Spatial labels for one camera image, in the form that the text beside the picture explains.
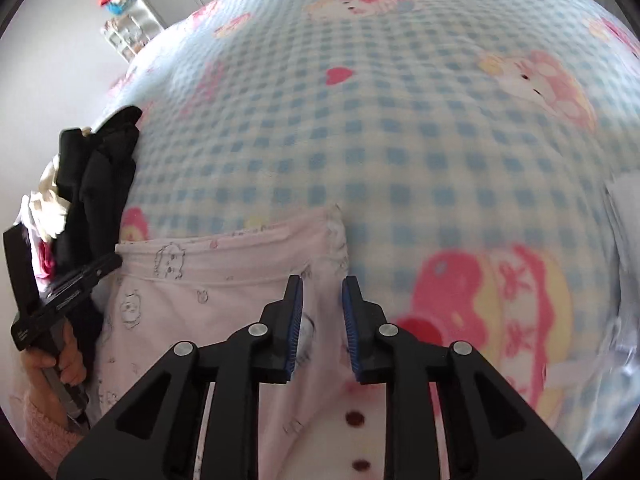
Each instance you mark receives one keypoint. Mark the person's left forearm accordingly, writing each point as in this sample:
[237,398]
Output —
[45,430]

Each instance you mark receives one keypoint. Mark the black garment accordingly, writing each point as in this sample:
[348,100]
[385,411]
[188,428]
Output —
[105,175]

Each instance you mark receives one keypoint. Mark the checkered cartoon printed blanket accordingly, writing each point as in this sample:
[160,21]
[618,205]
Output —
[400,135]

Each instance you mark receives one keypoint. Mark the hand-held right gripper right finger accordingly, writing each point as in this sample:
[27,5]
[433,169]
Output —
[349,330]

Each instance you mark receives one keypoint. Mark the pink buttoned pajama top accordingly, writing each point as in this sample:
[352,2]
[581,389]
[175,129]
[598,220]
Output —
[225,285]

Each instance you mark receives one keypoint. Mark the magenta garment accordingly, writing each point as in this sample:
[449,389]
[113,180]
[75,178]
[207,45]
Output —
[45,262]

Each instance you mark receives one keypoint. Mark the folded grey cloth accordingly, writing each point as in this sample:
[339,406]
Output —
[625,220]

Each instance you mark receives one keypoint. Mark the cream garment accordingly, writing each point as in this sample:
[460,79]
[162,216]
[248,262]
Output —
[47,210]

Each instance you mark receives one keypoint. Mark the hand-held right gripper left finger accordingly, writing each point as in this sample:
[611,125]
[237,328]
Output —
[296,330]

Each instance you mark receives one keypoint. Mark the white shelf rack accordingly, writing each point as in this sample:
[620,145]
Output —
[127,37]

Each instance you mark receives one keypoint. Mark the person's left hand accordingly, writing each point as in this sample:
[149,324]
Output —
[72,365]

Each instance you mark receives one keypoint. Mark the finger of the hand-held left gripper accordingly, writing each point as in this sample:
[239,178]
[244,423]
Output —
[85,274]
[75,297]

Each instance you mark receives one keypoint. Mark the red blue plush toy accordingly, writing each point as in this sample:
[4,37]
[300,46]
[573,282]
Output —
[115,1]

